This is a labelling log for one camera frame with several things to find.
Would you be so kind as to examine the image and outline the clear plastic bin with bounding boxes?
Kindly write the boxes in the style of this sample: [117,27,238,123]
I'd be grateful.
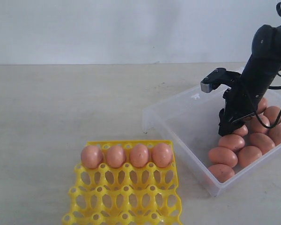
[142,85,281,196]

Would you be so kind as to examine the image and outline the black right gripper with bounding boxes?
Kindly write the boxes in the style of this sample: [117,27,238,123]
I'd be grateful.
[218,71,276,136]

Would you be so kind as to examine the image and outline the brown egg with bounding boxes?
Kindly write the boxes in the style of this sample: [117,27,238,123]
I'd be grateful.
[208,147,238,168]
[208,164,235,183]
[151,143,172,168]
[268,125,281,146]
[106,145,126,168]
[256,97,268,114]
[249,133,275,155]
[81,145,103,169]
[250,115,270,134]
[237,145,262,168]
[232,125,248,137]
[263,106,281,125]
[218,134,245,152]

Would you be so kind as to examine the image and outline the black camera cable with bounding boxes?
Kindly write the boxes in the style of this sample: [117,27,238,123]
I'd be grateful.
[238,0,281,128]

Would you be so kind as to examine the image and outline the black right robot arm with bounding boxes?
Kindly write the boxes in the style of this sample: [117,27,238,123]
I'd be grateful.
[219,25,281,136]

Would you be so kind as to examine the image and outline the yellow plastic egg tray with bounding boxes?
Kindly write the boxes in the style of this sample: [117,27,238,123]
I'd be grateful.
[61,139,183,225]

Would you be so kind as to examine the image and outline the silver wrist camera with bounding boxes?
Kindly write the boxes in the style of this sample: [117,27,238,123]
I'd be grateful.
[200,67,241,93]

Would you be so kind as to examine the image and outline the brown egg front bottom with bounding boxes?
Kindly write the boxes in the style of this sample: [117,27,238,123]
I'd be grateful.
[208,164,235,183]

